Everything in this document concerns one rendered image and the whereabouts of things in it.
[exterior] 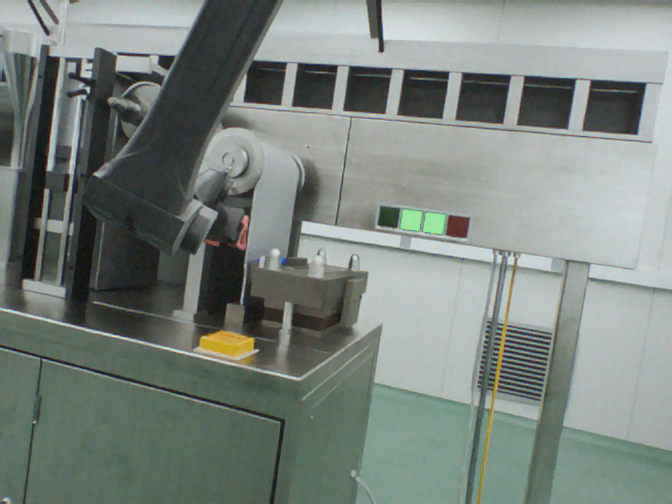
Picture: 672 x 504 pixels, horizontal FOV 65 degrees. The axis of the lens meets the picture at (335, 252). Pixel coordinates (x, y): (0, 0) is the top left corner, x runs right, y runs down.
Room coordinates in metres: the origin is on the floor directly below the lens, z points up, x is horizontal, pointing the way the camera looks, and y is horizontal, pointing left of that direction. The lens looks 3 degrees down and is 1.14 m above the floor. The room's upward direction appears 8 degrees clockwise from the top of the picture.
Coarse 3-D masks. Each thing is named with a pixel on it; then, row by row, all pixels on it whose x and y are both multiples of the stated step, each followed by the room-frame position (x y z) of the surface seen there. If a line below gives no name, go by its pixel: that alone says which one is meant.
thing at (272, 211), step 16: (256, 192) 1.15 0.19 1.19; (272, 192) 1.23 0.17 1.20; (256, 208) 1.16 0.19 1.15; (272, 208) 1.25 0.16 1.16; (288, 208) 1.34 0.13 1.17; (256, 224) 1.17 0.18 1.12; (272, 224) 1.26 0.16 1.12; (288, 224) 1.36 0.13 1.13; (256, 240) 1.19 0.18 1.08; (272, 240) 1.27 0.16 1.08; (288, 240) 1.37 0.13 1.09; (256, 256) 1.20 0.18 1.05
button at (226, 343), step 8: (208, 336) 0.88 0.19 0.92; (216, 336) 0.89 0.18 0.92; (224, 336) 0.90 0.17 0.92; (232, 336) 0.91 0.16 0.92; (240, 336) 0.92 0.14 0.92; (248, 336) 0.92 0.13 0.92; (200, 344) 0.88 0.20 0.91; (208, 344) 0.87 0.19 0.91; (216, 344) 0.87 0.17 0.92; (224, 344) 0.86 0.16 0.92; (232, 344) 0.86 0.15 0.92; (240, 344) 0.87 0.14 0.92; (248, 344) 0.90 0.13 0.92; (216, 352) 0.87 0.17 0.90; (224, 352) 0.86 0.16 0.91; (232, 352) 0.86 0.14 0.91; (240, 352) 0.87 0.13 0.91
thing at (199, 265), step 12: (204, 252) 1.13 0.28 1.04; (192, 264) 1.14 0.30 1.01; (204, 264) 1.14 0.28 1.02; (192, 276) 1.14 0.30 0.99; (204, 276) 1.14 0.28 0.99; (192, 288) 1.14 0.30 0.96; (204, 288) 1.15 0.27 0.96; (192, 300) 1.13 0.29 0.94; (204, 300) 1.16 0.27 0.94; (180, 312) 1.12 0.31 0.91; (192, 312) 1.12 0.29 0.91; (204, 312) 1.15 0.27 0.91
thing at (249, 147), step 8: (232, 136) 1.16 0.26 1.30; (240, 136) 1.16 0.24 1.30; (216, 144) 1.17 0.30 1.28; (240, 144) 1.16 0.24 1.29; (248, 144) 1.15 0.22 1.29; (248, 152) 1.15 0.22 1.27; (256, 160) 1.15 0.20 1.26; (248, 168) 1.15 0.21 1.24; (240, 176) 1.15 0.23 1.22; (248, 176) 1.15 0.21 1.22; (240, 184) 1.15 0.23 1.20
